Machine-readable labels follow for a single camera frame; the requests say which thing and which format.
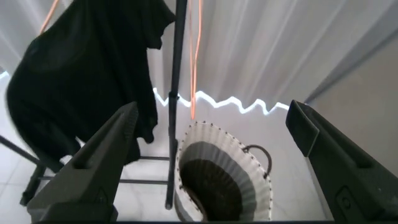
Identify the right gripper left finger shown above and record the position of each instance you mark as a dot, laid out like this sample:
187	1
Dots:
90	174

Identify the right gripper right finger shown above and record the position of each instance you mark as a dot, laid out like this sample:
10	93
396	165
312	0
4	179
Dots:
351	174

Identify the black garment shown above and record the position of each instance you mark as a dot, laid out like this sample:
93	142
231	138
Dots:
87	62

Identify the pink clothes hanger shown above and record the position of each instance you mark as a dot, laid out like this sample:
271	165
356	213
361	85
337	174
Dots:
193	105
48	17

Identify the white laundry basket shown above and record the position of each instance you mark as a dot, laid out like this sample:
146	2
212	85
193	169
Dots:
217	140

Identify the black clothes rack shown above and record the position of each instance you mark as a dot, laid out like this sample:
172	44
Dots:
177	62

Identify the white curtain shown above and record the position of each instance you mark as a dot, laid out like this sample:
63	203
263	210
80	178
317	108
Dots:
264	46

